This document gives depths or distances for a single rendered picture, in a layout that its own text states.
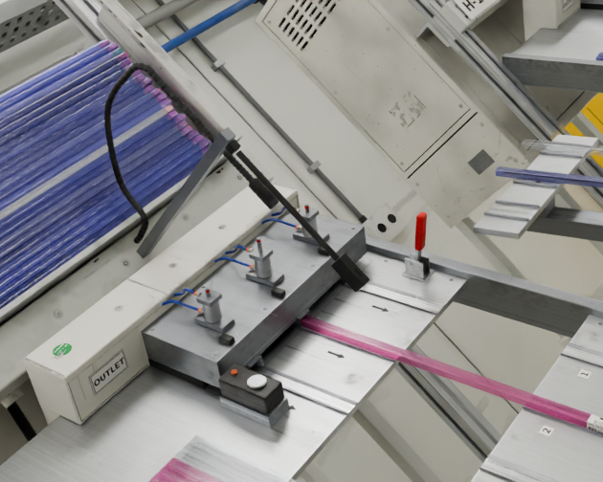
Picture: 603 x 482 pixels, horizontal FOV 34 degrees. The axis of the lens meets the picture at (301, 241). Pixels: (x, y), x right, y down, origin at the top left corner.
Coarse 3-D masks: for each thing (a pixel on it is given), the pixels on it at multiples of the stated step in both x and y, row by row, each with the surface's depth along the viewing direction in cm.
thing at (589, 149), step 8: (528, 144) 162; (536, 144) 161; (544, 144) 160; (552, 144) 159; (560, 144) 159; (568, 144) 158; (576, 144) 158; (584, 144) 157; (576, 152) 157; (584, 152) 157; (592, 152) 156; (600, 152) 155
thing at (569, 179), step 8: (504, 168) 154; (512, 168) 154; (504, 176) 154; (512, 176) 153; (520, 176) 153; (528, 176) 152; (536, 176) 151; (544, 176) 150; (552, 176) 149; (560, 176) 149; (568, 176) 148; (576, 176) 148; (584, 176) 148; (568, 184) 149; (576, 184) 148; (584, 184) 147; (592, 184) 146; (600, 184) 146
